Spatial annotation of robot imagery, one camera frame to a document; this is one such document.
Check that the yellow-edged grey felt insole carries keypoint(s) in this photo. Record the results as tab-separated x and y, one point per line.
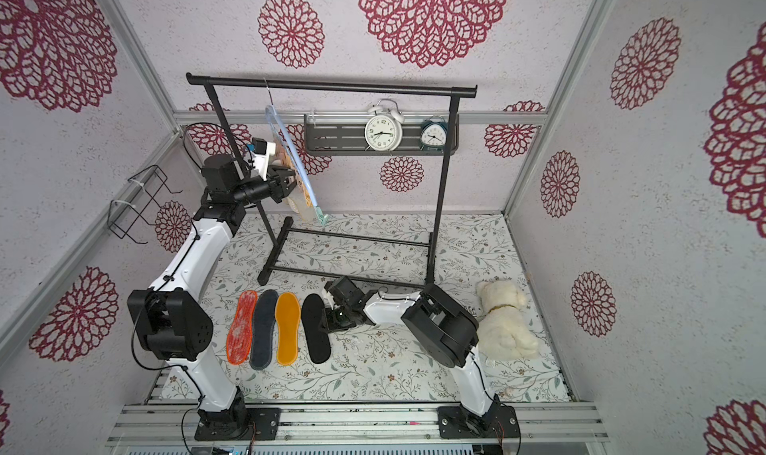
300	203

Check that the dark grey felt insole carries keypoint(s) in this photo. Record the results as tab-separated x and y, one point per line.
263	324

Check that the red translucent gel insole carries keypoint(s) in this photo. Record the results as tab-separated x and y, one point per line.
240	333

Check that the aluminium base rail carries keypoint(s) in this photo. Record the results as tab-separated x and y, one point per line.
364	428

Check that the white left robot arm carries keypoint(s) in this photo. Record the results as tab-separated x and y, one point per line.
168	320

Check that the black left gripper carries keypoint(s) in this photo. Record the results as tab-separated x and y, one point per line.
277	183

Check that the white twin-bell alarm clock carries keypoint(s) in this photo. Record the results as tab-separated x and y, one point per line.
383	131

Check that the small green alarm clock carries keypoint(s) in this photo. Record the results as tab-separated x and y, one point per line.
433	135

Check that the white dotted foam insole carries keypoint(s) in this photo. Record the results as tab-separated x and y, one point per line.
314	322

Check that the orange yellow insole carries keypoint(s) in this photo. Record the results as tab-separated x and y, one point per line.
288	318

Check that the black wire wall basket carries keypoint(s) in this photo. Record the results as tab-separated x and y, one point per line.
143	190

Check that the light blue clip hanger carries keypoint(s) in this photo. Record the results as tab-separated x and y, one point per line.
288	154

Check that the black metal clothes rack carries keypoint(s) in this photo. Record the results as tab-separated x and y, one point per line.
456	94

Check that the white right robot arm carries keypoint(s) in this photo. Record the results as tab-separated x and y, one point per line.
449	335

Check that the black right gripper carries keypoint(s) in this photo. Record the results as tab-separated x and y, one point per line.
334	303

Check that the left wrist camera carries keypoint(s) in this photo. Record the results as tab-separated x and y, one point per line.
261	152

